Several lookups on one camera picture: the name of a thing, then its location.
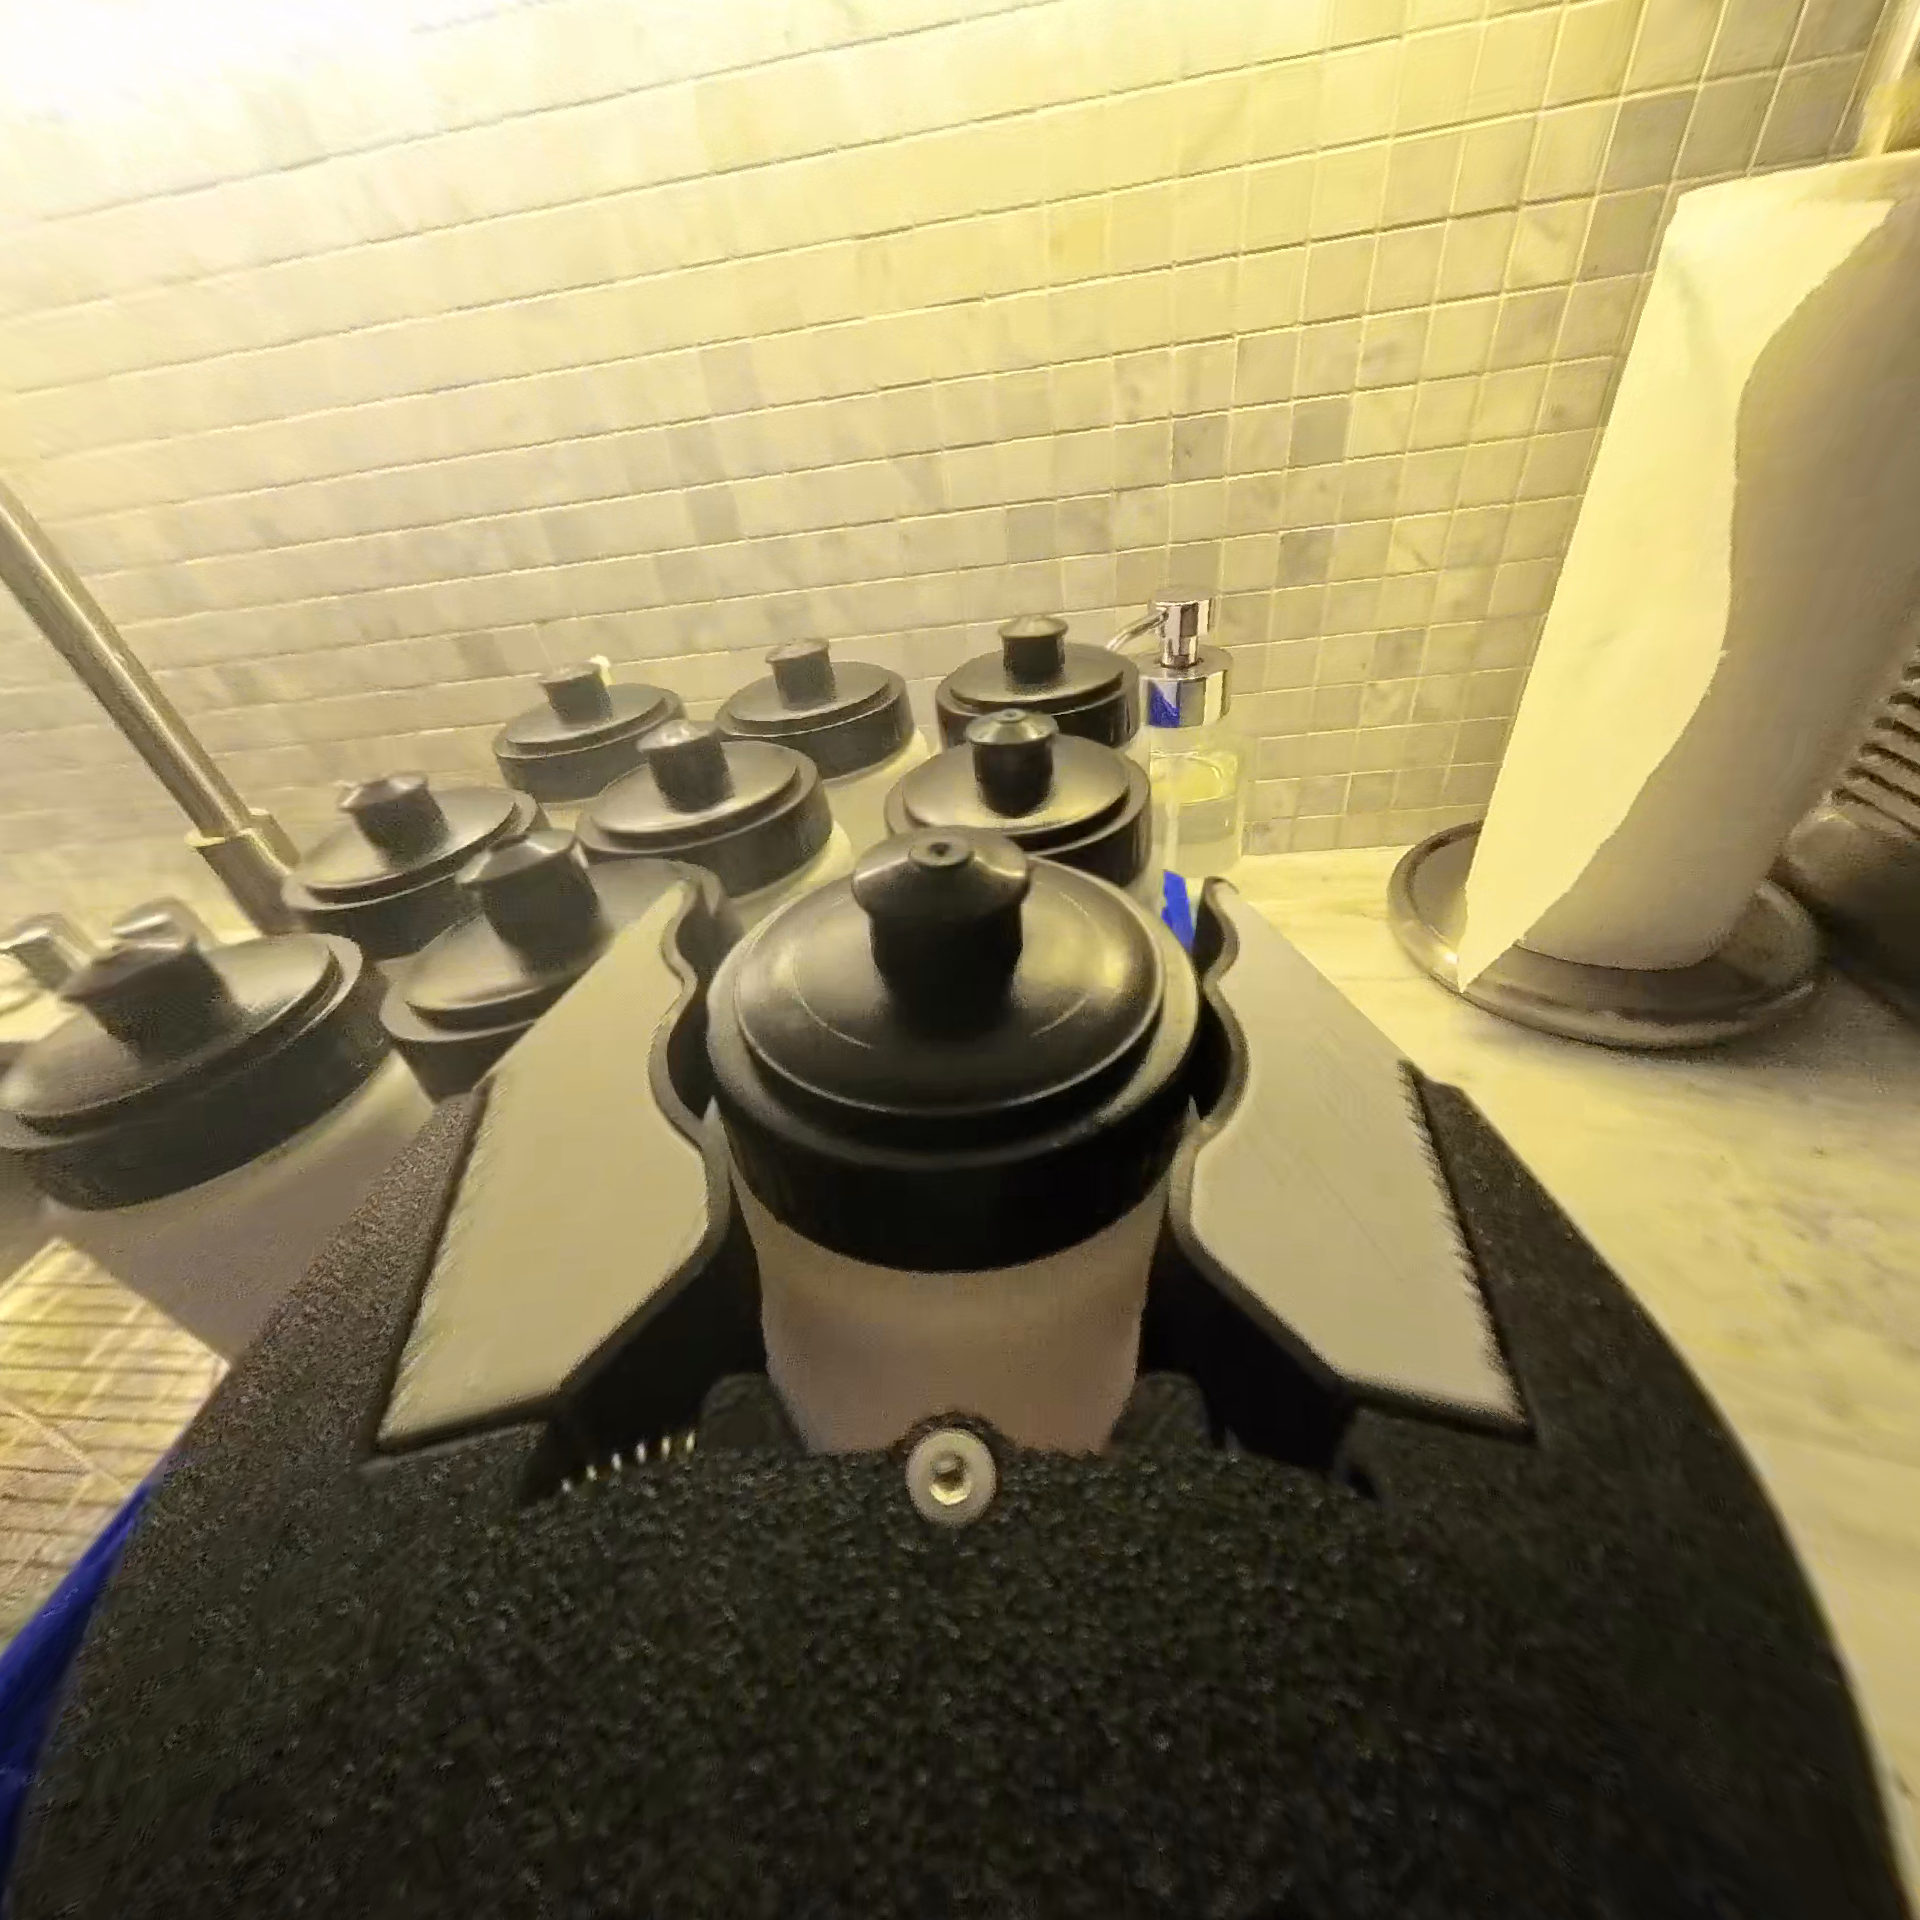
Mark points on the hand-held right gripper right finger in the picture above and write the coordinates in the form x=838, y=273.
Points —
x=1335, y=1185

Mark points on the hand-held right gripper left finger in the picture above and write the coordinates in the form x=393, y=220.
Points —
x=571, y=1201

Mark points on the white plastic bottle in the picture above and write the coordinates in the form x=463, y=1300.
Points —
x=946, y=1348

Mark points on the black bottle cap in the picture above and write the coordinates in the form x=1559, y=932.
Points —
x=946, y=1050

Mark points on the blue plastic bin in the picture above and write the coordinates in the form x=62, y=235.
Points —
x=61, y=1622

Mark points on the metal paper towel holder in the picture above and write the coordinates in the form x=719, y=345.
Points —
x=1651, y=996

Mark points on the group of capped bottles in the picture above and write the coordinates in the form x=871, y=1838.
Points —
x=706, y=810

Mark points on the glass soap dispenser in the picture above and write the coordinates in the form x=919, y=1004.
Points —
x=1194, y=779

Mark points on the dark appliance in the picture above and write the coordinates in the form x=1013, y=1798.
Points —
x=1869, y=856

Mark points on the white paper towel roll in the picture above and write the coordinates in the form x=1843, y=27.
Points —
x=1622, y=600

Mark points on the stainless steel faucet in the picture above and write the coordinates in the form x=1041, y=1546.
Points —
x=107, y=662

